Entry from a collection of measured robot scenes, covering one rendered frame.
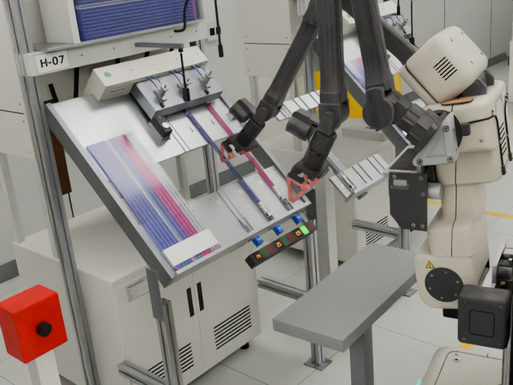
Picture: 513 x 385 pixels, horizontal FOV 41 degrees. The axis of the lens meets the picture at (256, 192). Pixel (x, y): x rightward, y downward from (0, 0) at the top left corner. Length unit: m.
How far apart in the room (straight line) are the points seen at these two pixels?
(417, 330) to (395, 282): 0.92
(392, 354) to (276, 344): 0.50
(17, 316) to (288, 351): 1.38
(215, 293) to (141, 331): 0.37
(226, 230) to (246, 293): 0.63
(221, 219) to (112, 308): 0.49
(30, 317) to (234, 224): 0.74
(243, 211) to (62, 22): 0.86
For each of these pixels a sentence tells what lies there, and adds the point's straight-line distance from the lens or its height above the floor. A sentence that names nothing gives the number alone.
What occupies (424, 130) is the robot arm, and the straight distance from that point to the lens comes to 1.62.
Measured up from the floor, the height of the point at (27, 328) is 0.72.
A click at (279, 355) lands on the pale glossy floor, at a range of 2.96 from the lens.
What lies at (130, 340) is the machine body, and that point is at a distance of 2.47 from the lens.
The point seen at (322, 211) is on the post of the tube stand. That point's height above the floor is 0.57.
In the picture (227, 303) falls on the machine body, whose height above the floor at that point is 0.29.
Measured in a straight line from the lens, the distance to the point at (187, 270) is 2.10.
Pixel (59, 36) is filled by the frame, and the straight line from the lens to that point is 2.35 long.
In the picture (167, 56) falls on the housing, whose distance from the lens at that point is 2.57.
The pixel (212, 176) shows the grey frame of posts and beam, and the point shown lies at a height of 0.74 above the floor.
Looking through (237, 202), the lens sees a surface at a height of 0.80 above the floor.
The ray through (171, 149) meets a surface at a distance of 2.38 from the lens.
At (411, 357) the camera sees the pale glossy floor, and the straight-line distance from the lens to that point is 2.93.
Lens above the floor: 1.63
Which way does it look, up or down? 20 degrees down
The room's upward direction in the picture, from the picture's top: 5 degrees counter-clockwise
